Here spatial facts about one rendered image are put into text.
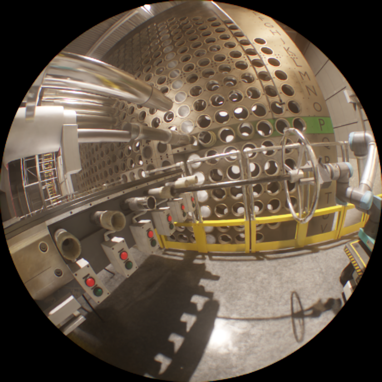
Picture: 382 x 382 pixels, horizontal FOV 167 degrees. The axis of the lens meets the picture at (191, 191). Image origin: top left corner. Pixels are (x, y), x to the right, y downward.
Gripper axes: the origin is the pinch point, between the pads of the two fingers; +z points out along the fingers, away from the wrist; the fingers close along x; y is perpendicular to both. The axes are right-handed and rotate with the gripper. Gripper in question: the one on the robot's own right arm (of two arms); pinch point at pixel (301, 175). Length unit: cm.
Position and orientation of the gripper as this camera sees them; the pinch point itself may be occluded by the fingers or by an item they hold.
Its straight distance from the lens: 60.8
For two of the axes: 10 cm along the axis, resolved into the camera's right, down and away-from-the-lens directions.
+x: -1.6, 8.2, -5.5
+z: -9.0, 1.1, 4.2
